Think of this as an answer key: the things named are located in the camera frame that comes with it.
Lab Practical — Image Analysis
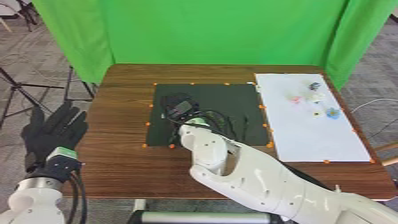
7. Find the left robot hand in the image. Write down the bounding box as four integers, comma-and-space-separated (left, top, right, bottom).
19, 100, 90, 174

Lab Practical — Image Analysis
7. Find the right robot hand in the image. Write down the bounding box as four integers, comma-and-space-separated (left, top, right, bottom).
158, 93, 209, 126

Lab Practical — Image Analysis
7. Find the green sprig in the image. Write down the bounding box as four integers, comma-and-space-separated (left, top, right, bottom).
238, 114, 254, 141
201, 109, 240, 140

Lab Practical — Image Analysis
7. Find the dark mat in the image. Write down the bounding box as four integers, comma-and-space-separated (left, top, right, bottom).
144, 83, 273, 148

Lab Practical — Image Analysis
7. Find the black tripod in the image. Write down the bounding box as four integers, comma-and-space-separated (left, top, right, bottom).
0, 66, 67, 129

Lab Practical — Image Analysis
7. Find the white sheet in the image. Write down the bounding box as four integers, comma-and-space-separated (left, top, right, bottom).
252, 72, 375, 164

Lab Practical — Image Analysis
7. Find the white flower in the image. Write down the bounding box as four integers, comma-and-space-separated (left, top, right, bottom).
305, 91, 328, 104

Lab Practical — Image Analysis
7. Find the pale grey bar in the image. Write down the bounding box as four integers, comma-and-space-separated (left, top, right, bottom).
126, 210, 280, 224

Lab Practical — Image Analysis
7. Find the white cable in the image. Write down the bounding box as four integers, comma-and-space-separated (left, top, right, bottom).
350, 97, 398, 115

